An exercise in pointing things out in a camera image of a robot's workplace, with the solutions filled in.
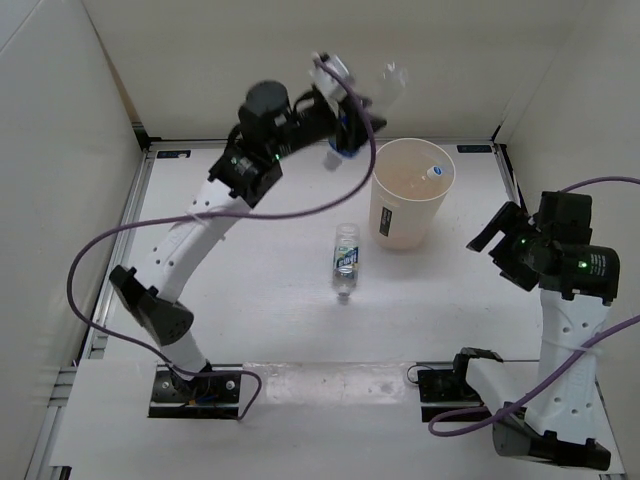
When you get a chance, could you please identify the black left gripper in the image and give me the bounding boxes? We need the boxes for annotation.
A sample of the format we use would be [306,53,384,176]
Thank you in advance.
[272,93,388,162]

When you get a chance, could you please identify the blue label clear water bottle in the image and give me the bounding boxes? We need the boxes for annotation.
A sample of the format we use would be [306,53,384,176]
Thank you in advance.
[323,63,407,171]

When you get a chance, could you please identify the clear unlabelled plastic bottle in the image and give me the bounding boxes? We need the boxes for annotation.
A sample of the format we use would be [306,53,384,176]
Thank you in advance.
[393,166,446,201]

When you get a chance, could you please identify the green white label water bottle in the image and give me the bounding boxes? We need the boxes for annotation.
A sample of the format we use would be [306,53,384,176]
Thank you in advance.
[332,223,360,303]

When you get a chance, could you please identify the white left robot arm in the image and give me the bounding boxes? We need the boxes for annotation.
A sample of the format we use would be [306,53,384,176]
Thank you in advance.
[109,80,387,400]

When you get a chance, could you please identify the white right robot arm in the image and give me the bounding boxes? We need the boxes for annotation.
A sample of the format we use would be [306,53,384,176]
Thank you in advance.
[449,192,620,471]

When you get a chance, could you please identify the cream plastic bin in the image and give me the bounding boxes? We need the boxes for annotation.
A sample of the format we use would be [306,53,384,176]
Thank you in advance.
[369,138,456,250]

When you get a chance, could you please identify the blue corner sticker right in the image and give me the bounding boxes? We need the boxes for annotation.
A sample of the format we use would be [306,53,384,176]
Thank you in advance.
[457,144,493,154]

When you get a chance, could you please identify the blue corner sticker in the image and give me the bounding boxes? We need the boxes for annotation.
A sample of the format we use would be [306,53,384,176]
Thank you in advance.
[156,150,191,159]
[457,144,493,154]

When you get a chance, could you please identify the blue corner sticker left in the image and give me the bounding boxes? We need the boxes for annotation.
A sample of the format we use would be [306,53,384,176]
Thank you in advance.
[156,150,191,159]

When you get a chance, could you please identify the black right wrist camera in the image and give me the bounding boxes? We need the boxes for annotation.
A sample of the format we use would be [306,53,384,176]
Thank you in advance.
[534,191,592,245]

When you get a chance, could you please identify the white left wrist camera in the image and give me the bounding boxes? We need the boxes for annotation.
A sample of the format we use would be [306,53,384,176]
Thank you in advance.
[310,53,355,103]

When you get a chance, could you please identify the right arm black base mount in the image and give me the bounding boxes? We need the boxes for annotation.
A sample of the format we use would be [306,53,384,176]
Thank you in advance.
[406,363,491,423]

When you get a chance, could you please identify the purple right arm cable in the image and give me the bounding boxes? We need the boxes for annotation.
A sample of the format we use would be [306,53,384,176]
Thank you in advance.
[427,177,640,439]

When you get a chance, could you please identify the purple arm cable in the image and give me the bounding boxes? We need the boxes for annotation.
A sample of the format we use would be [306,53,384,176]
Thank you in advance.
[427,177,640,439]
[67,57,379,421]

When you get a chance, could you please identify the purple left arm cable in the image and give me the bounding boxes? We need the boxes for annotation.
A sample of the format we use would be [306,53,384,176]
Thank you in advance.
[67,57,379,421]

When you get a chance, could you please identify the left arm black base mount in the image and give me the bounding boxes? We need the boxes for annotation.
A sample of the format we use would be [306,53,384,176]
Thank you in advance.
[147,364,242,420]

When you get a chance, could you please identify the aluminium table edge rail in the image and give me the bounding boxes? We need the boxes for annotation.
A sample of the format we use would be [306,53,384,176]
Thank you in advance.
[23,147,153,479]

